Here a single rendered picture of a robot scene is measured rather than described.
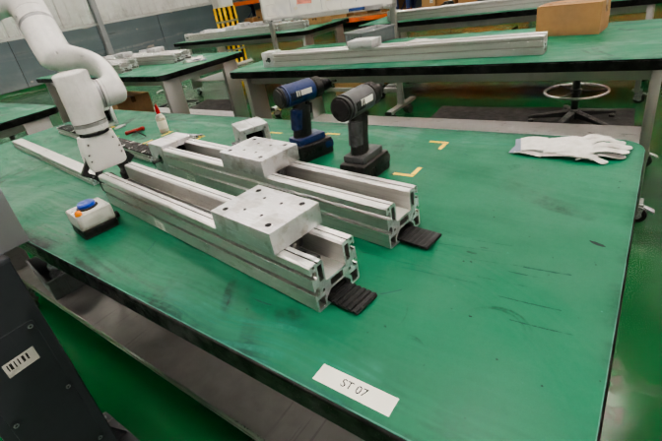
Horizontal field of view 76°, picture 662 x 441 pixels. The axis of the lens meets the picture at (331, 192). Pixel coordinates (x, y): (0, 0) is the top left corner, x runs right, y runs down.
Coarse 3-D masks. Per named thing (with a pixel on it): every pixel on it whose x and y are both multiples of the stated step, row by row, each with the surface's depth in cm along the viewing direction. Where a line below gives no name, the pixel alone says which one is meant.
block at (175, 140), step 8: (168, 136) 133; (176, 136) 132; (184, 136) 130; (152, 144) 128; (160, 144) 127; (168, 144) 126; (176, 144) 128; (184, 144) 131; (152, 152) 131; (160, 152) 127; (152, 160) 128; (160, 160) 128; (160, 168) 132; (168, 168) 128
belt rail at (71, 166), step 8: (16, 144) 189; (24, 144) 184; (32, 144) 181; (32, 152) 173; (40, 152) 167; (48, 152) 165; (48, 160) 161; (56, 160) 152; (64, 160) 151; (72, 160) 149; (64, 168) 148; (72, 168) 141; (80, 168) 139; (80, 176) 138; (96, 184) 132
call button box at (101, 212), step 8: (96, 200) 104; (72, 208) 102; (88, 208) 100; (96, 208) 100; (104, 208) 100; (72, 216) 98; (88, 216) 98; (96, 216) 99; (104, 216) 101; (112, 216) 102; (80, 224) 97; (88, 224) 98; (96, 224) 100; (104, 224) 101; (112, 224) 103; (80, 232) 100; (88, 232) 99; (96, 232) 100
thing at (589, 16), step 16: (576, 0) 224; (592, 0) 214; (608, 0) 213; (544, 16) 224; (560, 16) 219; (576, 16) 214; (592, 16) 210; (608, 16) 220; (464, 32) 420; (560, 32) 222; (576, 32) 218; (592, 32) 213; (128, 96) 460; (144, 96) 469
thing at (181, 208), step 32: (128, 192) 102; (160, 192) 103; (192, 192) 95; (160, 224) 96; (192, 224) 84; (224, 256) 80; (256, 256) 71; (288, 256) 65; (320, 256) 70; (352, 256) 68; (288, 288) 68; (320, 288) 64
